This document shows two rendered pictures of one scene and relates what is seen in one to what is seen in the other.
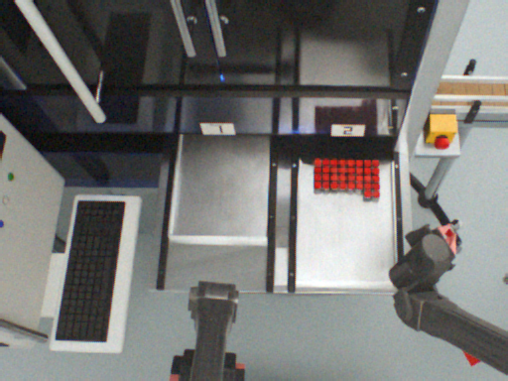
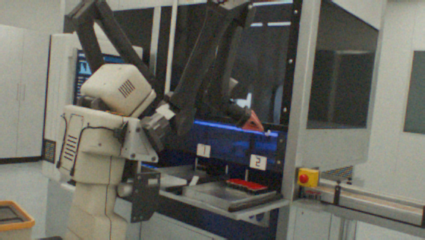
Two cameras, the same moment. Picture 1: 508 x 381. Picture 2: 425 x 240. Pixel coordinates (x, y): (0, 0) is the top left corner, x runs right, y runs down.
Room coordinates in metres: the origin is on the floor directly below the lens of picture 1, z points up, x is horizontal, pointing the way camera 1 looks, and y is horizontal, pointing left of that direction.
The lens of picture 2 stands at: (-0.94, -1.08, 1.32)
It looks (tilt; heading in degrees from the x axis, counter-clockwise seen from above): 4 degrees down; 39
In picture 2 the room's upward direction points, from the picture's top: 6 degrees clockwise
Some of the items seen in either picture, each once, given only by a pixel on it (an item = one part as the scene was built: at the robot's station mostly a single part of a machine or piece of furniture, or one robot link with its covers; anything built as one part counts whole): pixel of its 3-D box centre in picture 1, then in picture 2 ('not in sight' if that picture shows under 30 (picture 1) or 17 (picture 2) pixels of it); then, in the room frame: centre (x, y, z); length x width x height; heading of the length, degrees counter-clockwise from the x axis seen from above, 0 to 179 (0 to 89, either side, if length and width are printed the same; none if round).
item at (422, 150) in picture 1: (436, 134); (312, 204); (0.79, -0.37, 0.87); 0.14 x 0.13 x 0.02; 179
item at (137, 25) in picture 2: not in sight; (124, 56); (0.75, 0.97, 1.51); 0.49 x 0.01 x 0.59; 89
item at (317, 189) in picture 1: (346, 189); (241, 188); (0.60, -0.10, 0.90); 0.18 x 0.02 x 0.05; 89
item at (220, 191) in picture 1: (221, 179); (190, 175); (0.64, 0.24, 0.90); 0.34 x 0.26 x 0.04; 179
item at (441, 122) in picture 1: (441, 126); (308, 177); (0.75, -0.35, 1.00); 0.08 x 0.07 x 0.07; 179
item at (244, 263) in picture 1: (283, 206); (206, 188); (0.56, 0.07, 0.87); 0.70 x 0.48 x 0.02; 89
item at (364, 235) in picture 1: (346, 220); (230, 193); (0.52, -0.10, 0.90); 0.34 x 0.26 x 0.04; 179
